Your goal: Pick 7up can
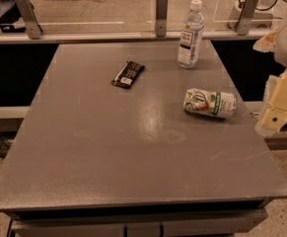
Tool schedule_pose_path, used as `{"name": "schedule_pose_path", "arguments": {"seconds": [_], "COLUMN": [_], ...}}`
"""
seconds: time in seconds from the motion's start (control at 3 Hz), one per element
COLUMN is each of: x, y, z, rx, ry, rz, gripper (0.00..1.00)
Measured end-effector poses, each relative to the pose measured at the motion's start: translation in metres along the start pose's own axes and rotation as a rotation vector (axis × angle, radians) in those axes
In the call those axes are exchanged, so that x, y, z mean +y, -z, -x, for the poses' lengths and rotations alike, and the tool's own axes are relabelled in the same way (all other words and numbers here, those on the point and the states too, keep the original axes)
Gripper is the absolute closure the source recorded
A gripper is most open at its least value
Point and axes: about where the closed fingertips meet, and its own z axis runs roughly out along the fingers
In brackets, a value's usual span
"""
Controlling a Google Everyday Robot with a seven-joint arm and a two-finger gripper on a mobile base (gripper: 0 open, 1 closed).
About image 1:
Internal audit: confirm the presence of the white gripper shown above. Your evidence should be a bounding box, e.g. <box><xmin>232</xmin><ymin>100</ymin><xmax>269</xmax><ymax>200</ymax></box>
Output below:
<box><xmin>252</xmin><ymin>16</ymin><xmax>287</xmax><ymax>136</ymax></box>

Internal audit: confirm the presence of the white green 7up can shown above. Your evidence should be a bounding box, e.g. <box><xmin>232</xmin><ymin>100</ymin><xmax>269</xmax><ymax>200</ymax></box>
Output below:
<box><xmin>183</xmin><ymin>88</ymin><xmax>237</xmax><ymax>119</ymax></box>

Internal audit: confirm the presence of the clear plastic water bottle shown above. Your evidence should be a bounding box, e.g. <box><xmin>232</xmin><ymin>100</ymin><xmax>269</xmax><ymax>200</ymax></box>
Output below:
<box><xmin>178</xmin><ymin>0</ymin><xmax>204</xmax><ymax>69</ymax></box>

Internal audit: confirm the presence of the black snack bar wrapper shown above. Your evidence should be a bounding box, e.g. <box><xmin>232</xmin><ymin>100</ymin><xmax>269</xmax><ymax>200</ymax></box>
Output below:
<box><xmin>111</xmin><ymin>61</ymin><xmax>145</xmax><ymax>89</ymax></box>

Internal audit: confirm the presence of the grey drawer cabinet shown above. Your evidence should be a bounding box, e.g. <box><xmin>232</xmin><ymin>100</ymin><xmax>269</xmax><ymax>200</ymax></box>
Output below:
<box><xmin>8</xmin><ymin>200</ymin><xmax>268</xmax><ymax>237</ymax></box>

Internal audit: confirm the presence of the right metal bracket post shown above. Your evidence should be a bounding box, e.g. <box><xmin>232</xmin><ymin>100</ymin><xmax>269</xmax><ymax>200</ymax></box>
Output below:
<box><xmin>235</xmin><ymin>0</ymin><xmax>259</xmax><ymax>36</ymax></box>

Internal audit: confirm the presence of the metal bracket post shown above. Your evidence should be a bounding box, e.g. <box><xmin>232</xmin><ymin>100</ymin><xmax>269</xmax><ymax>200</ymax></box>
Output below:
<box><xmin>15</xmin><ymin>0</ymin><xmax>42</xmax><ymax>40</ymax></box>
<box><xmin>235</xmin><ymin>0</ymin><xmax>259</xmax><ymax>36</ymax></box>
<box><xmin>155</xmin><ymin>0</ymin><xmax>168</xmax><ymax>38</ymax></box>

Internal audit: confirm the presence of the white device with cable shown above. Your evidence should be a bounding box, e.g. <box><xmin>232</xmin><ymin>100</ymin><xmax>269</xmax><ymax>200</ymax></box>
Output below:
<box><xmin>228</xmin><ymin>0</ymin><xmax>284</xmax><ymax>29</ymax></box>

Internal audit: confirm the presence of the middle metal bracket post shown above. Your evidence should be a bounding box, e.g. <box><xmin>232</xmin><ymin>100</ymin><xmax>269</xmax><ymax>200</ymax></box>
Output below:
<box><xmin>155</xmin><ymin>0</ymin><xmax>168</xmax><ymax>38</ymax></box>

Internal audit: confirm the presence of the left metal bracket post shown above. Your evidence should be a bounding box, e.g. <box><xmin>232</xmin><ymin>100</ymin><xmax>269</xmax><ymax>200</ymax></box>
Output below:
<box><xmin>15</xmin><ymin>0</ymin><xmax>42</xmax><ymax>40</ymax></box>

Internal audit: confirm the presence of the grey metal rail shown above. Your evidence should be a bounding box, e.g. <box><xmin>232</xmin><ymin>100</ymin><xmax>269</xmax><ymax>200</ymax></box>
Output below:
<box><xmin>0</xmin><ymin>29</ymin><xmax>269</xmax><ymax>44</ymax></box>

